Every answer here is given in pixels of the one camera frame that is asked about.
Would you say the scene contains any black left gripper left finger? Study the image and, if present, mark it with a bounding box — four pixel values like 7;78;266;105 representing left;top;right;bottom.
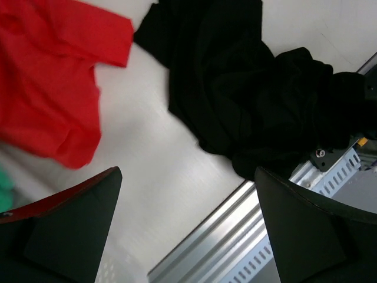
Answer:
1;167;123;282

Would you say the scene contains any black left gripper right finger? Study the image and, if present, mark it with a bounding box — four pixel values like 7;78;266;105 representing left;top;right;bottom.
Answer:
254;167;376;282

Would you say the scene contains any green tank top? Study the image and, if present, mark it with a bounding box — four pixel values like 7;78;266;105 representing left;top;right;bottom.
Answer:
0;168;14;213

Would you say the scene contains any red tank top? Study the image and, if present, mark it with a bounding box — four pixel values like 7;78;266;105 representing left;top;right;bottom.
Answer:
1;1;134;169

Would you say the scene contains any black tank top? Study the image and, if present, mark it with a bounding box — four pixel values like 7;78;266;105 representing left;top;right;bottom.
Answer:
134;1;376;180

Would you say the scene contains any white plastic basket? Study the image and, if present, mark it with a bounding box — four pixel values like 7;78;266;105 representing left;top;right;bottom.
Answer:
95;249;148;283

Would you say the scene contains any white slotted cable duct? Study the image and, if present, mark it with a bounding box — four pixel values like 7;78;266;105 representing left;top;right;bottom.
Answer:
213;148;361;282

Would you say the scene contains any aluminium mounting rail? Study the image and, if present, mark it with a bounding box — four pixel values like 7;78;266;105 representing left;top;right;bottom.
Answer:
147;52;377;281

